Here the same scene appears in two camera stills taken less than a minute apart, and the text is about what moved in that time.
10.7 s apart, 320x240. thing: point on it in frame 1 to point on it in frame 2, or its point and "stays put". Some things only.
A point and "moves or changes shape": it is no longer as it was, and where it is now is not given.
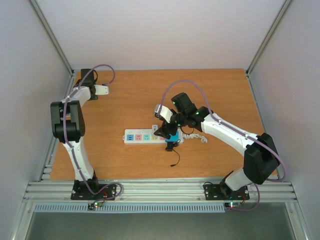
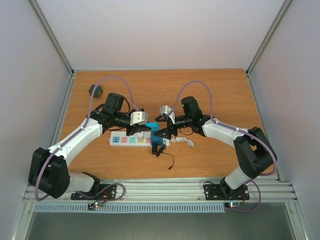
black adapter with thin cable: x=170 y=147 to x=158 y=150
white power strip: x=145 y=136 moves or changes shape
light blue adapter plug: x=174 y=138 moves or changes shape
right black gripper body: x=181 y=116 stays put
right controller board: x=232 y=205 stays put
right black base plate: x=214 y=192 stays put
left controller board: x=96 y=204 stays put
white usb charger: x=154 y=128 to x=140 y=137
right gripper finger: x=166 y=130 stays put
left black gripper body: x=94 y=98 to x=118 y=116
